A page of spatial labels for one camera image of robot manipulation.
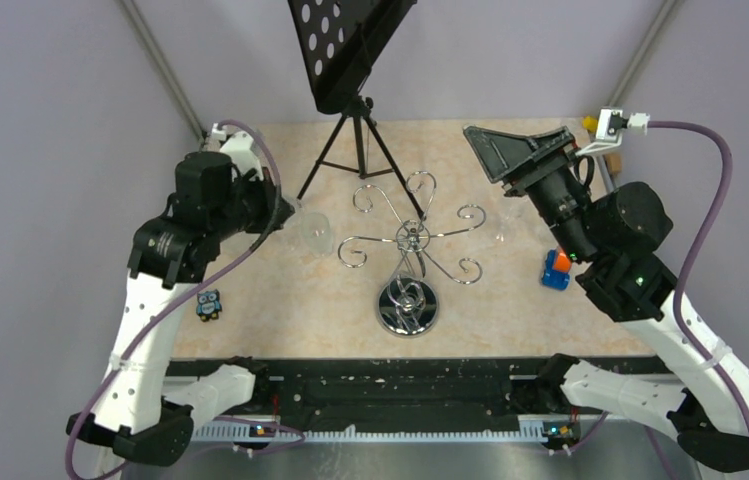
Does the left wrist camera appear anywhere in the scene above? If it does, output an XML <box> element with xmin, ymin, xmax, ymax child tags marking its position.
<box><xmin>203</xmin><ymin>123</ymin><xmax>264</xmax><ymax>180</ymax></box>

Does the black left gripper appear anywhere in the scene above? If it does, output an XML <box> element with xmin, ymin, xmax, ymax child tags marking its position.
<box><xmin>210</xmin><ymin>165</ymin><xmax>294</xmax><ymax>240</ymax></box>

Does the yellow corner clip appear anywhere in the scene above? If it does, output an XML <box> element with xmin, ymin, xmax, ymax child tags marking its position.
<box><xmin>581</xmin><ymin>116</ymin><xmax>599</xmax><ymax>134</ymax></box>

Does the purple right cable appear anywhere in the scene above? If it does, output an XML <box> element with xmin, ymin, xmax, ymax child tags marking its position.
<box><xmin>645</xmin><ymin>121</ymin><xmax>749</xmax><ymax>480</ymax></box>

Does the wooden block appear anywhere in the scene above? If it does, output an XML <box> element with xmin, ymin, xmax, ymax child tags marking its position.
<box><xmin>604</xmin><ymin>153</ymin><xmax>623</xmax><ymax>176</ymax></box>

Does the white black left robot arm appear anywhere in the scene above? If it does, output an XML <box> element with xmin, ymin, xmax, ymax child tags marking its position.
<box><xmin>63</xmin><ymin>151</ymin><xmax>293</xmax><ymax>478</ymax></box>

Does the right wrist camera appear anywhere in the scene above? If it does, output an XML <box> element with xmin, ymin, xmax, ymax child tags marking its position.
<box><xmin>576</xmin><ymin>107</ymin><xmax>651</xmax><ymax>158</ymax></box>

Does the blue owl sticker toy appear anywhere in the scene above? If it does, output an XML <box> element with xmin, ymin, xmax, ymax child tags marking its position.
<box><xmin>196</xmin><ymin>290</ymin><xmax>223</xmax><ymax>322</ymax></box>

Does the chrome wine glass rack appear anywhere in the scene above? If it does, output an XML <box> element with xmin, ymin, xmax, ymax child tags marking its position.
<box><xmin>337</xmin><ymin>170</ymin><xmax>487</xmax><ymax>338</ymax></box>

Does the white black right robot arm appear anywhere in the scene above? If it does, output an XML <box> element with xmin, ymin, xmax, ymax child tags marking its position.
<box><xmin>463</xmin><ymin>115</ymin><xmax>749</xmax><ymax>473</ymax></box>

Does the black music stand tripod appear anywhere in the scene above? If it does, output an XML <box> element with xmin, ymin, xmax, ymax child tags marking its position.
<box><xmin>288</xmin><ymin>0</ymin><xmax>423</xmax><ymax>215</ymax></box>

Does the blue orange toy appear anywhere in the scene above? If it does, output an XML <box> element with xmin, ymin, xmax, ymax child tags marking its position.
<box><xmin>541</xmin><ymin>248</ymin><xmax>572</xmax><ymax>291</ymax></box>

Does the clear wine glass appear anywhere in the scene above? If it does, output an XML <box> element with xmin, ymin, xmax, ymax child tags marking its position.
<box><xmin>494</xmin><ymin>201</ymin><xmax>521</xmax><ymax>243</ymax></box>
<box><xmin>295</xmin><ymin>209</ymin><xmax>334</xmax><ymax>257</ymax></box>

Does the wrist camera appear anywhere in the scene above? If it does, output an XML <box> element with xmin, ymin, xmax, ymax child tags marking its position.
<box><xmin>203</xmin><ymin>123</ymin><xmax>264</xmax><ymax>180</ymax></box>
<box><xmin>576</xmin><ymin>107</ymin><xmax>651</xmax><ymax>158</ymax></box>

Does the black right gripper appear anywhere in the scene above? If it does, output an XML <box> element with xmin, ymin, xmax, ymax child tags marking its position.
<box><xmin>465</xmin><ymin>127</ymin><xmax>599</xmax><ymax>264</ymax></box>

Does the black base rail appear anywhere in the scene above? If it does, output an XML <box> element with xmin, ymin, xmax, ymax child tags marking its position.
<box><xmin>227</xmin><ymin>357</ymin><xmax>569</xmax><ymax>437</ymax></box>

